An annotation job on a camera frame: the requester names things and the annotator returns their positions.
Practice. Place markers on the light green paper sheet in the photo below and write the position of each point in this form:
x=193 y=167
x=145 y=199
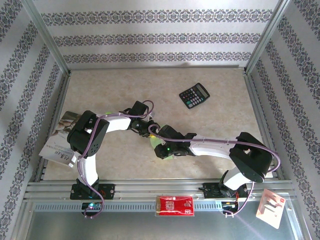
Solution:
x=156 y=142

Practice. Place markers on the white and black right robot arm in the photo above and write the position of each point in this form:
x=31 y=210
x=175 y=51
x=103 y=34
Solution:
x=212 y=150

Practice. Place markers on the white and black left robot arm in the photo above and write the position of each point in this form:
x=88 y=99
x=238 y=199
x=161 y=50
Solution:
x=117 y=125

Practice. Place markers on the grey sheet metal panel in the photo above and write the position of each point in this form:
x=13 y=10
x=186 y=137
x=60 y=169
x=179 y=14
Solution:
x=125 y=227

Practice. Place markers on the red packaged card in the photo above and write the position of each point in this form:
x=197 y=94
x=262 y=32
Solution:
x=175 y=206

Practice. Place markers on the black desk calculator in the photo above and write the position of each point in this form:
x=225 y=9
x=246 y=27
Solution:
x=197 y=92

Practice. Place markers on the white photo cover book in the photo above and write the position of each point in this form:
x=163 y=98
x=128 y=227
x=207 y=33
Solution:
x=53 y=150

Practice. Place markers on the white and red card package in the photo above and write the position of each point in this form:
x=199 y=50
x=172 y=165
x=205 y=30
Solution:
x=271 y=212

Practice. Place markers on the wide aluminium base rail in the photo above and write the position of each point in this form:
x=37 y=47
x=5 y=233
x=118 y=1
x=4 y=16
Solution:
x=155 y=186

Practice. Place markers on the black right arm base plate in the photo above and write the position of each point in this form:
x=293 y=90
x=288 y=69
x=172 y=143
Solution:
x=211 y=191

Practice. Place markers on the aluminium frame rail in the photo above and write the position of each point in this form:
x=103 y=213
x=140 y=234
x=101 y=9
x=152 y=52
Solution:
x=150 y=67
x=61 y=95
x=260 y=112

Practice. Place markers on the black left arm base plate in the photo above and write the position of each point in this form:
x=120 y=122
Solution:
x=107 y=191

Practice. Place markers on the aluminium frame post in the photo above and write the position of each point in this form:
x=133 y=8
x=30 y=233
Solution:
x=49 y=37
x=266 y=37

